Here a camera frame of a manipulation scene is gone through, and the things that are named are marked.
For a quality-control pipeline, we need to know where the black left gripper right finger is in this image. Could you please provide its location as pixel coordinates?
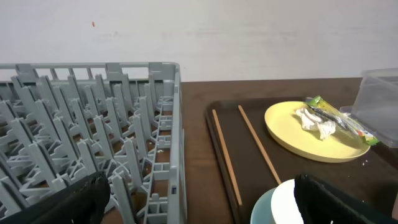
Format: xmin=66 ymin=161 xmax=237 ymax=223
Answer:
xmin=294 ymin=174 xmax=397 ymax=224

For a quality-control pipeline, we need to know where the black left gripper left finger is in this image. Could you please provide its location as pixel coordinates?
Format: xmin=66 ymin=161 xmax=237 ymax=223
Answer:
xmin=1 ymin=171 xmax=110 ymax=224

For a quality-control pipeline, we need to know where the white cup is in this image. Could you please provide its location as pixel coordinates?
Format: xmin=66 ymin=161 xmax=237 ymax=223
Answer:
xmin=271 ymin=179 xmax=304 ymax=224

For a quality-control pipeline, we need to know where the light blue bowl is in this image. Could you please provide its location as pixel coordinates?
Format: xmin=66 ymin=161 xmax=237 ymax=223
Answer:
xmin=250 ymin=188 xmax=275 ymax=224

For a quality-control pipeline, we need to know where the white tissue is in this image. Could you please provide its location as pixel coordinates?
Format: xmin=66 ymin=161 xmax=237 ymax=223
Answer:
xmin=295 ymin=108 xmax=336 ymax=141

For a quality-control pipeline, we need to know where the yellow plate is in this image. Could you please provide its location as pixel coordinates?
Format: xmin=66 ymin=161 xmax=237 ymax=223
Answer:
xmin=264 ymin=101 xmax=370 ymax=163

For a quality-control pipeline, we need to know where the green snack wrapper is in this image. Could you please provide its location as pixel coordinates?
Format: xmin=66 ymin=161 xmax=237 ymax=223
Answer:
xmin=305 ymin=96 xmax=379 ymax=146

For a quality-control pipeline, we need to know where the wooden chopstick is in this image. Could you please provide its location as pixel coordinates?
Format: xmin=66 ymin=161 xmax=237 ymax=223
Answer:
xmin=238 ymin=105 xmax=282 ymax=185
xmin=212 ymin=110 xmax=243 ymax=206

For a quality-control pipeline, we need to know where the grey dishwasher rack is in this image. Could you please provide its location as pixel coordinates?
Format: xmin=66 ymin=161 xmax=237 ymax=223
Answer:
xmin=1 ymin=62 xmax=187 ymax=223

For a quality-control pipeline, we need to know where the dark brown serving tray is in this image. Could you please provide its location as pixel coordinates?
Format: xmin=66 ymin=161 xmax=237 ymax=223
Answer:
xmin=205 ymin=98 xmax=397 ymax=223

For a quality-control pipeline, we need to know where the clear plastic bin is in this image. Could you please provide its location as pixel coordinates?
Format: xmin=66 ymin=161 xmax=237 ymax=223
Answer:
xmin=340 ymin=68 xmax=397 ymax=148

